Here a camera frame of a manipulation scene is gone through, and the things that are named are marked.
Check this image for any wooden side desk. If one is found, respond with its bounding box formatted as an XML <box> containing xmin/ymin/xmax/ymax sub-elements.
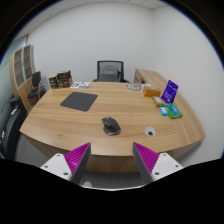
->
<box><xmin>133</xmin><ymin>68</ymin><xmax>168</xmax><ymax>88</ymax></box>

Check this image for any small yellow box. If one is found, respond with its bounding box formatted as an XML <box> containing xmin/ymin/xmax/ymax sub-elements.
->
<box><xmin>152</xmin><ymin>96</ymin><xmax>165</xmax><ymax>108</ymax></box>

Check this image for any round grey-white disc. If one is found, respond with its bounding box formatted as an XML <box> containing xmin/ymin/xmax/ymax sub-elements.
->
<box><xmin>126</xmin><ymin>83</ymin><xmax>144</xmax><ymax>92</ymax></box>

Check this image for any small black chair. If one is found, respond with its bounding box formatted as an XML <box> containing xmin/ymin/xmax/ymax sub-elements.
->
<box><xmin>27</xmin><ymin>70</ymin><xmax>47</xmax><ymax>100</ymax></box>

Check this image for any dark grey computer mouse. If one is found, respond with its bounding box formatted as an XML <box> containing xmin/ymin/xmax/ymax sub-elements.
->
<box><xmin>101</xmin><ymin>116</ymin><xmax>122</xmax><ymax>136</ymax></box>

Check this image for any orange-brown box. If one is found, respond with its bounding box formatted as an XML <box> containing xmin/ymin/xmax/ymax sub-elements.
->
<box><xmin>143</xmin><ymin>85</ymin><xmax>162</xmax><ymax>98</ymax></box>

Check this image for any dark grey mouse pad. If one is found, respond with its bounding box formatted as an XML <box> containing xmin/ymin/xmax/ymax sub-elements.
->
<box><xmin>59</xmin><ymin>91</ymin><xmax>99</xmax><ymax>113</ymax></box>

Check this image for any large brown cardboard box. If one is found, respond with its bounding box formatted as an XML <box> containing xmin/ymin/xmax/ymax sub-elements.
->
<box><xmin>57</xmin><ymin>77</ymin><xmax>74</xmax><ymax>89</ymax></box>

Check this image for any grey backpack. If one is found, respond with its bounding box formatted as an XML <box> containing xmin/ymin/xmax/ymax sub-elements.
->
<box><xmin>99</xmin><ymin>65</ymin><xmax>121</xmax><ymax>83</ymax></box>

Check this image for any wooden shelf unit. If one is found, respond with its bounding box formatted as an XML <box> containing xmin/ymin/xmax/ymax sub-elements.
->
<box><xmin>9</xmin><ymin>44</ymin><xmax>38</xmax><ymax>102</ymax></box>

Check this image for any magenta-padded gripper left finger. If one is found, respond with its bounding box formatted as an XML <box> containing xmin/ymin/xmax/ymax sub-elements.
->
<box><xmin>40</xmin><ymin>142</ymin><xmax>92</xmax><ymax>185</ymax></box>

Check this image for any green box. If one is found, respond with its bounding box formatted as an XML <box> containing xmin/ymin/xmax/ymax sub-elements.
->
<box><xmin>164</xmin><ymin>103</ymin><xmax>183</xmax><ymax>120</ymax></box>

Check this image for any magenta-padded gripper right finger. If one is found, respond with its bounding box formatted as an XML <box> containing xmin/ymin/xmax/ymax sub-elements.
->
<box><xmin>132</xmin><ymin>142</ymin><xmax>184</xmax><ymax>185</ymax></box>

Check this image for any small blue box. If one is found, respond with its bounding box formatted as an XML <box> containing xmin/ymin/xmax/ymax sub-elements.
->
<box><xmin>159</xmin><ymin>106</ymin><xmax>169</xmax><ymax>117</ymax></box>

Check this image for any small brown cardboard box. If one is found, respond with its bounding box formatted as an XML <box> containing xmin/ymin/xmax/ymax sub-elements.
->
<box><xmin>48</xmin><ymin>74</ymin><xmax>59</xmax><ymax>90</ymax></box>

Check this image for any purple standing card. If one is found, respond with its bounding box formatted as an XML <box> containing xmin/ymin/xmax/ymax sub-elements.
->
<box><xmin>160</xmin><ymin>79</ymin><xmax>179</xmax><ymax>104</ymax></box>

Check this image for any silver desk cable grommet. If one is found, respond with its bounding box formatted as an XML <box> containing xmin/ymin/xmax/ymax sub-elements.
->
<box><xmin>144</xmin><ymin>126</ymin><xmax>157</xmax><ymax>137</ymax></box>

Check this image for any large black office chair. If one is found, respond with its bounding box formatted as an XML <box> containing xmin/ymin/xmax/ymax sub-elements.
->
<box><xmin>0</xmin><ymin>96</ymin><xmax>28</xmax><ymax>160</ymax></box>

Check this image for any black mesh office chair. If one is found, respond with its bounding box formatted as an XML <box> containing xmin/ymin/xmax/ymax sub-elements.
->
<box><xmin>92</xmin><ymin>60</ymin><xmax>130</xmax><ymax>84</ymax></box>

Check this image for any black cardboard box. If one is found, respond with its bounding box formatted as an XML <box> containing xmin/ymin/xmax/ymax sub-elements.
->
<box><xmin>56</xmin><ymin>70</ymin><xmax>72</xmax><ymax>81</ymax></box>

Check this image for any white sticker sheet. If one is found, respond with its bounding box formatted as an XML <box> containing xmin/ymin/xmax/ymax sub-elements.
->
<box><xmin>69</xmin><ymin>81</ymin><xmax>92</xmax><ymax>89</ymax></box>

